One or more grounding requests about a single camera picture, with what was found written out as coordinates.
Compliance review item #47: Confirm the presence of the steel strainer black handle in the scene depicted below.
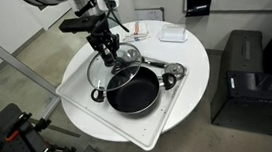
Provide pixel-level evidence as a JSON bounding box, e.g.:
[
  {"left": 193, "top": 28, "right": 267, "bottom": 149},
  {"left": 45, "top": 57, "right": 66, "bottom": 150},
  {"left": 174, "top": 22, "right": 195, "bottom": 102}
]
[{"left": 138, "top": 55, "right": 188, "bottom": 81}]

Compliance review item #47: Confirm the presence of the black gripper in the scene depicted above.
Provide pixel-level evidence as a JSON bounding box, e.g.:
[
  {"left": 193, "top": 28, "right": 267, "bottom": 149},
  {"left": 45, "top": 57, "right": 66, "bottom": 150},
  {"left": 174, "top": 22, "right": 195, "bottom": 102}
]
[{"left": 83, "top": 22, "right": 126, "bottom": 68}]

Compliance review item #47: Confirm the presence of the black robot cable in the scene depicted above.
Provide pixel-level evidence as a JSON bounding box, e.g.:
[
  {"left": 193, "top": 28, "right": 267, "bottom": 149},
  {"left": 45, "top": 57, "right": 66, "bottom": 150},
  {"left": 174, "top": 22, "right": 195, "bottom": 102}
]
[{"left": 72, "top": 0, "right": 133, "bottom": 33}]

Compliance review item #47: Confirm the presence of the steel ladle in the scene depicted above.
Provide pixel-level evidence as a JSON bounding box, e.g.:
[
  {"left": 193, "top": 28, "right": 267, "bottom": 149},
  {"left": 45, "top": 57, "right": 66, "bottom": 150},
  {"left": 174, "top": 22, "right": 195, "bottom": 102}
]
[{"left": 121, "top": 47, "right": 141, "bottom": 65}]

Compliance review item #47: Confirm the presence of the round white table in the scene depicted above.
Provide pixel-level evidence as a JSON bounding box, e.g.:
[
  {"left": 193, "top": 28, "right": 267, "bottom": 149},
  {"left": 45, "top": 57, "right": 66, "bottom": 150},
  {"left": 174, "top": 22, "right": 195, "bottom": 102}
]
[{"left": 56, "top": 11, "right": 215, "bottom": 152}]

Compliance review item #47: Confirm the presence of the black wall marker holder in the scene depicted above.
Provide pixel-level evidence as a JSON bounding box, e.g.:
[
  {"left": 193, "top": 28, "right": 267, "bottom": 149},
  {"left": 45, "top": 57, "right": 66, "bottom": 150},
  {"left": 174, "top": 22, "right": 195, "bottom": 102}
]
[{"left": 184, "top": 0, "right": 213, "bottom": 21}]

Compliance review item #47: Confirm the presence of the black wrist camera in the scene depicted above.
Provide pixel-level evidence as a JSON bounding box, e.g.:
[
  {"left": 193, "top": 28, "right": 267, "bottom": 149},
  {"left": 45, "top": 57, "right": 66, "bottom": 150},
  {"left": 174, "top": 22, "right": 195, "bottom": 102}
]
[{"left": 58, "top": 9, "right": 107, "bottom": 38}]

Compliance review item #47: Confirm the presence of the glass pot lid black knob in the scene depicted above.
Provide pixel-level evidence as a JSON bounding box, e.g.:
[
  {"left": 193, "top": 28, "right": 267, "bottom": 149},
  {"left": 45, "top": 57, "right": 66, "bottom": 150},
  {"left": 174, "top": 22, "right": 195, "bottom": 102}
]
[{"left": 84, "top": 38, "right": 144, "bottom": 96}]

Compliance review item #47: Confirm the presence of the clear plastic container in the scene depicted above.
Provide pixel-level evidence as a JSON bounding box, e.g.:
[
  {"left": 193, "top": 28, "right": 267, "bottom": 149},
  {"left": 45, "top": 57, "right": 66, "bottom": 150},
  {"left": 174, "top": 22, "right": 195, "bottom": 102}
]
[{"left": 158, "top": 21, "right": 190, "bottom": 45}]

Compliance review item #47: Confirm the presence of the black two-handled pot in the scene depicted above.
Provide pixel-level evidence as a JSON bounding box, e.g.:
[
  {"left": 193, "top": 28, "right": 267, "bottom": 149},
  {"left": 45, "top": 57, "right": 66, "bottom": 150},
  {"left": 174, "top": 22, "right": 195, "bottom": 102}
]
[{"left": 88, "top": 61, "right": 180, "bottom": 120}]

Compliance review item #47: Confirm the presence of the aluminium frame rail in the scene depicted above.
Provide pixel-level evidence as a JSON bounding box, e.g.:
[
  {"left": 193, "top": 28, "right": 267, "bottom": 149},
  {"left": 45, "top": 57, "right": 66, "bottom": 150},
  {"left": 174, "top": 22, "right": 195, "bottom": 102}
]
[{"left": 0, "top": 32, "right": 67, "bottom": 123}]

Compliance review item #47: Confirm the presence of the dark gray case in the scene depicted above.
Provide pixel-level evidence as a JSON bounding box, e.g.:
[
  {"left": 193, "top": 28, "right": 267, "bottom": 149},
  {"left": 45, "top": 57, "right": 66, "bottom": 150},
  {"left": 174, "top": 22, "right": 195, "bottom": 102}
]
[{"left": 221, "top": 27, "right": 269, "bottom": 76}]

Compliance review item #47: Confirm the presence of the white plastic tray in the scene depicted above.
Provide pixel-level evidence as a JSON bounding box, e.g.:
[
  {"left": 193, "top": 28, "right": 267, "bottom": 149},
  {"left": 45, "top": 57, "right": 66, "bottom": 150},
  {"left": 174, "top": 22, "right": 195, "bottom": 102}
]
[{"left": 50, "top": 40, "right": 191, "bottom": 152}]

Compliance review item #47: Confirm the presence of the black equipment stand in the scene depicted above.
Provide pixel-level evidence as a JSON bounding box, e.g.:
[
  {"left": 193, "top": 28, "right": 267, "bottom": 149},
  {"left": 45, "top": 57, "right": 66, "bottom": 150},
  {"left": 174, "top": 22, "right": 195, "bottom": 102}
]
[{"left": 0, "top": 101, "right": 83, "bottom": 152}]

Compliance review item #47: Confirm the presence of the frosted glass panel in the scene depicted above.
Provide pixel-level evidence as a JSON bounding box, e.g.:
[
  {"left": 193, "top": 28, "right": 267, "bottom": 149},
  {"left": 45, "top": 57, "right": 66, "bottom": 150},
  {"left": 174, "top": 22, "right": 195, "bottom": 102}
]
[{"left": 113, "top": 2, "right": 167, "bottom": 36}]

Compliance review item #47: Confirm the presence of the large black case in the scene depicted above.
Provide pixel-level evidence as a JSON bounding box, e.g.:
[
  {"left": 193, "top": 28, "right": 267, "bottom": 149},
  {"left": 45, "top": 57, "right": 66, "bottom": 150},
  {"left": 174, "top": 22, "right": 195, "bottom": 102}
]
[{"left": 208, "top": 67, "right": 272, "bottom": 137}]

